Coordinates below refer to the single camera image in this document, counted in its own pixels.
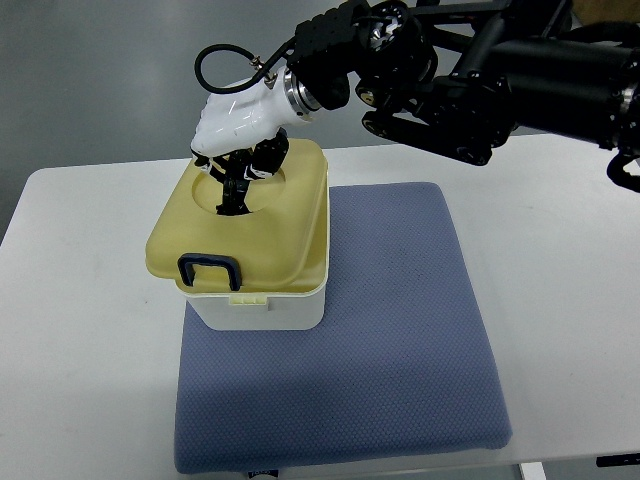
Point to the brown cardboard box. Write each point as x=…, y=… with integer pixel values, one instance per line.
x=595, y=11

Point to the blue padded mat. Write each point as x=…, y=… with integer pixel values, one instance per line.
x=399, y=365

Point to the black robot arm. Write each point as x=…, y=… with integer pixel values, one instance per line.
x=455, y=80

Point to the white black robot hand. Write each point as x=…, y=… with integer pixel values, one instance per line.
x=250, y=119

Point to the yellow storage box lid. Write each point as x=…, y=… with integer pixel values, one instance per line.
x=280, y=245

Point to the black table control panel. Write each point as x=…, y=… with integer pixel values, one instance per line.
x=619, y=460

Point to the white storage box base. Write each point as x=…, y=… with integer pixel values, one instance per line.
x=299, y=306

